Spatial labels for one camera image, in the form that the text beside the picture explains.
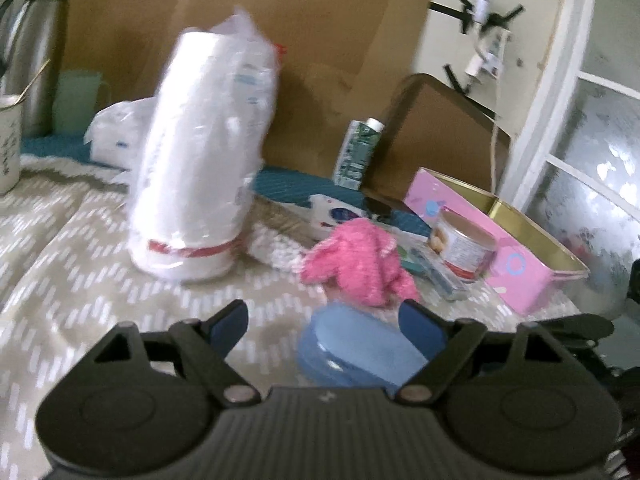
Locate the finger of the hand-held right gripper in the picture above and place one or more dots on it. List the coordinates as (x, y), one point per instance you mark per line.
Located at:
(580, 329)

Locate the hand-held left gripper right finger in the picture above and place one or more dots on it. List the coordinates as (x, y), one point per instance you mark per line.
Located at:
(419, 329)

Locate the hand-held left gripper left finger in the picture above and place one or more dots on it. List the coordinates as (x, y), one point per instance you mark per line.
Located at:
(229, 324)

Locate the pink fluffy cloth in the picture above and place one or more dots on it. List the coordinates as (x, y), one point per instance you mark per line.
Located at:
(360, 255)

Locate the blue plastic lid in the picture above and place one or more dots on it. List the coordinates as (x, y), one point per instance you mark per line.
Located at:
(350, 350)

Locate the pink tin box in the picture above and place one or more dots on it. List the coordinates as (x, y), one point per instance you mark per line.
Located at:
(520, 270)

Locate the round tin can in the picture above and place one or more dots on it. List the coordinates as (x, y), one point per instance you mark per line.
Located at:
(462, 247)

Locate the white packet blue label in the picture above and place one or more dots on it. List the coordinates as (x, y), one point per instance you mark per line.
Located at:
(332, 215)

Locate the white plastic-wrapped roll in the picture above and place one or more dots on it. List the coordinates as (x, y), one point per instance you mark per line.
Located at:
(200, 160)

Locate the beige patterned blanket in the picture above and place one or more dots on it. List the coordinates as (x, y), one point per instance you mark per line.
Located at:
(75, 260)

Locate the green white bottle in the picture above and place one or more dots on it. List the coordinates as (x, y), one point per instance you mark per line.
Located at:
(357, 155)

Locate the brown metal tray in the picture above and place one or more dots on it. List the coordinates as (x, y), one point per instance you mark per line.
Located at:
(440, 130)

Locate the white plastic packet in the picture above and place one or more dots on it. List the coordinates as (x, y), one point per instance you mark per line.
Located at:
(120, 132)

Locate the green cup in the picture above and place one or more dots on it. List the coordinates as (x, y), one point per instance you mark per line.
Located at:
(75, 102)

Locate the white enamel mug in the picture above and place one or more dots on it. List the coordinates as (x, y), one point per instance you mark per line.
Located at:
(7, 150)

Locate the thin stick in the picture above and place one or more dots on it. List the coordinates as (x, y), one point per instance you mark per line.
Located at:
(34, 80)

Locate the steel thermos flask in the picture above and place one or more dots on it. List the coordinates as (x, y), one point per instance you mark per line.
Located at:
(35, 50)

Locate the white window frame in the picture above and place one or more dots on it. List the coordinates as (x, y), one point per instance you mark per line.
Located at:
(550, 85)

